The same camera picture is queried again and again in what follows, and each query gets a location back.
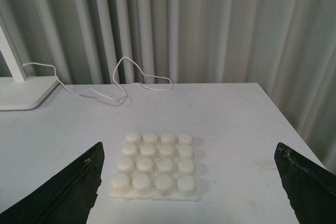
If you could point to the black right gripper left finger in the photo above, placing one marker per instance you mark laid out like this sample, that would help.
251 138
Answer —
65 198

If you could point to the white pleated curtain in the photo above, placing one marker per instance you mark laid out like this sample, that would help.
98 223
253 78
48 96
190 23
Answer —
286 46

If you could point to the white studded base plate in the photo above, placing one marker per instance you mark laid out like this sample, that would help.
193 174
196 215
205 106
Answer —
156 167

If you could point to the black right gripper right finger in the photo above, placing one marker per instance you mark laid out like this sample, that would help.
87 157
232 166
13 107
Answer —
309 187

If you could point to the white lamp base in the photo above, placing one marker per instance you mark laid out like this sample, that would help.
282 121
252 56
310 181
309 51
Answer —
20 92

